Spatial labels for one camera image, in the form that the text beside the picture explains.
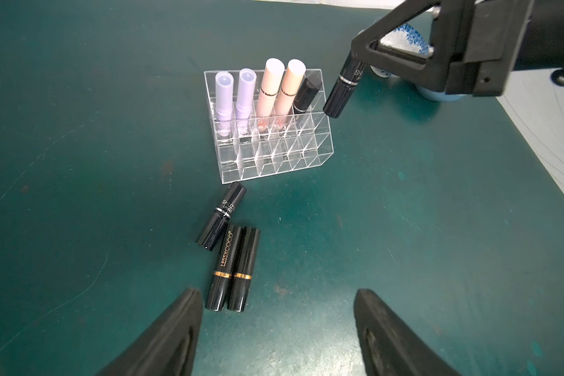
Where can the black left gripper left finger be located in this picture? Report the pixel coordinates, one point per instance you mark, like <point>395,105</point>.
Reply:
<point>168,346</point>

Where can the lilac lipstick tube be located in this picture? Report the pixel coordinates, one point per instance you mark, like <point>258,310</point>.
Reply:
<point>246,88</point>
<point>224,102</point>

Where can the pink lip gloss tube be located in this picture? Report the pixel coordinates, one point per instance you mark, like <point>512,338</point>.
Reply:
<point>290,85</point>

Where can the light blue bowl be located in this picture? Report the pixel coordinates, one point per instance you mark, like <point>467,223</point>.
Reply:
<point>439,97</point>

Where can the blue white porcelain bowl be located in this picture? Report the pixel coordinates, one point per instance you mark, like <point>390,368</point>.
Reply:
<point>406,39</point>

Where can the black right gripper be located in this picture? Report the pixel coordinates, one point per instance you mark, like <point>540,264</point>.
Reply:
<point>475,45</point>

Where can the black lipstick tube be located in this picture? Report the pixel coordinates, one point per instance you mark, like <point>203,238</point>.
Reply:
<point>307,93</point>
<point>225,264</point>
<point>348,79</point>
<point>242,278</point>
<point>219,219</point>

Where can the clear acrylic lipstick organizer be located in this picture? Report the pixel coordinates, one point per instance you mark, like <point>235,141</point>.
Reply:
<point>257,147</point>

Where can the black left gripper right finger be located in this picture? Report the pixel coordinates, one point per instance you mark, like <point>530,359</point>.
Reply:
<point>388,345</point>

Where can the pale pink lipstick tube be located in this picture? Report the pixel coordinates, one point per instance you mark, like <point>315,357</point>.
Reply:
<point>269,88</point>

